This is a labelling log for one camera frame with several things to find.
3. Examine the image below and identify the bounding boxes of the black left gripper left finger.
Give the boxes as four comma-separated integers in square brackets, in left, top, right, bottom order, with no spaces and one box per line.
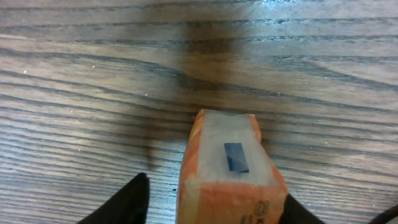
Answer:
[78,172,150,224]

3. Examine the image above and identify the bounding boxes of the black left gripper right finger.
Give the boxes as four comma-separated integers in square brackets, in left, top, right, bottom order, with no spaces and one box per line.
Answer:
[278,193,398,224]

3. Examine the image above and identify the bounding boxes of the orange tissue pack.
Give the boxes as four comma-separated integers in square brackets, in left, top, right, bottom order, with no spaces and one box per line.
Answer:
[176,109,289,224]

